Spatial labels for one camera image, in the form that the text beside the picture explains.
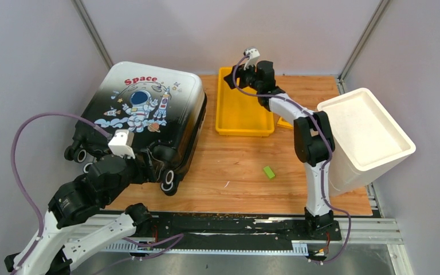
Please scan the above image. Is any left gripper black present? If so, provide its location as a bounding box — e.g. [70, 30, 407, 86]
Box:
[104, 147, 166, 204]

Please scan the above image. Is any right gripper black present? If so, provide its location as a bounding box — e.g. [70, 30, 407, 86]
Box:
[224, 60, 261, 93]

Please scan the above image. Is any black white space suitcase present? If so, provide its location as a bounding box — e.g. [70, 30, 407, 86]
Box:
[64, 61, 207, 196]

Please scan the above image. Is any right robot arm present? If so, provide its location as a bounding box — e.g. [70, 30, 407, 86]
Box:
[224, 57, 335, 239]

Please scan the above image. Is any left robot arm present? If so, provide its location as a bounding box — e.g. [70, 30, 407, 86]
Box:
[4, 155, 153, 274]

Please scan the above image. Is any yellow plastic tray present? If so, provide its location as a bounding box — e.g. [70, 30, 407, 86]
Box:
[215, 67, 274, 137]

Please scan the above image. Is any small green block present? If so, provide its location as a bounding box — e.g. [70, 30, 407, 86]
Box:
[263, 166, 276, 179]

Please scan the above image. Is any white drawer cabinet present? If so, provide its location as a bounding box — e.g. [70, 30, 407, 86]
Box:
[317, 88, 416, 197]

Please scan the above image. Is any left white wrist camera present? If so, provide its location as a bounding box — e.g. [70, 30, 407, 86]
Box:
[108, 129, 135, 159]

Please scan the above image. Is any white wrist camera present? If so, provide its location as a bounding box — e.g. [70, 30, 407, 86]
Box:
[243, 47, 260, 70]
[108, 129, 135, 159]

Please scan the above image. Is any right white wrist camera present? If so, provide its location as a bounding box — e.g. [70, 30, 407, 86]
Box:
[243, 47, 260, 70]

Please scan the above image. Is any yellow triangular bracket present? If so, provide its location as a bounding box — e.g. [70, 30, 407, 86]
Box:
[276, 117, 293, 129]

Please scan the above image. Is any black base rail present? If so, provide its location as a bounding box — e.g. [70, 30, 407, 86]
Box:
[132, 212, 342, 250]

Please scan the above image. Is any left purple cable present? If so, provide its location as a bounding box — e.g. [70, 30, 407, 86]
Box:
[10, 112, 112, 275]

